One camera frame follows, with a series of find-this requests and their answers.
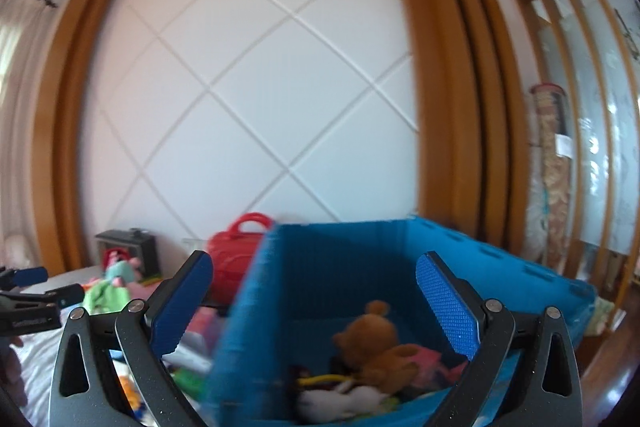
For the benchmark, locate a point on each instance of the green cloth bib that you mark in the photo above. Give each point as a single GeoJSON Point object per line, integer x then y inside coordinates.
{"type": "Point", "coordinates": [104, 297]}

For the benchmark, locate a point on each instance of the red plastic toy case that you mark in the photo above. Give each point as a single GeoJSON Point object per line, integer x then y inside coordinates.
{"type": "Point", "coordinates": [232, 251]}

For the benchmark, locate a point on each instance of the rolled patterned carpet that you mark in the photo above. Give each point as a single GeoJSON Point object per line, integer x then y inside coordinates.
{"type": "Point", "coordinates": [556, 156]}

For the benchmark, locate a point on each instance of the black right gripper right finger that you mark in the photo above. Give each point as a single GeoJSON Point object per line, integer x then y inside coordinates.
{"type": "Point", "coordinates": [544, 389]}

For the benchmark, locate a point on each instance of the brown teddy bear plush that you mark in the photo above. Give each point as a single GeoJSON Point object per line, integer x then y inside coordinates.
{"type": "Point", "coordinates": [370, 347]}

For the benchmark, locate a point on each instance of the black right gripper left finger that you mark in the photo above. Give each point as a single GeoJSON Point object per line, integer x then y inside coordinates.
{"type": "Point", "coordinates": [85, 388]}

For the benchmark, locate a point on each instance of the blue plastic storage crate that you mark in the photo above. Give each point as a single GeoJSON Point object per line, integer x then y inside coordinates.
{"type": "Point", "coordinates": [308, 282]}

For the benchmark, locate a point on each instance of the black small cabinet box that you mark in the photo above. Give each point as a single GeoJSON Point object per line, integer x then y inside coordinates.
{"type": "Point", "coordinates": [129, 244]}

